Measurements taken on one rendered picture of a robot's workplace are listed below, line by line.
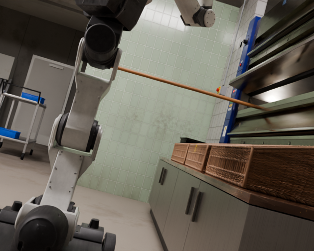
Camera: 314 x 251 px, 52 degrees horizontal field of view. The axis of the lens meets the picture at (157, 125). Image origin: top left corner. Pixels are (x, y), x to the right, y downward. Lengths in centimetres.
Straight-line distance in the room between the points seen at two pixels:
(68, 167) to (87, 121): 20
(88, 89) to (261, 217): 83
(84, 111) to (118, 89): 252
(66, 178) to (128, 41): 286
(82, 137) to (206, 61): 292
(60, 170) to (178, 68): 284
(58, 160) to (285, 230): 86
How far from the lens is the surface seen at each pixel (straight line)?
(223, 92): 368
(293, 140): 204
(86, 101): 137
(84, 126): 134
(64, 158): 137
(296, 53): 210
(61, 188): 133
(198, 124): 393
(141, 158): 384
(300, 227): 110
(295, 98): 217
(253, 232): 104
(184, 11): 149
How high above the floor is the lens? 63
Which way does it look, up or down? 4 degrees up
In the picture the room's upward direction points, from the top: 15 degrees clockwise
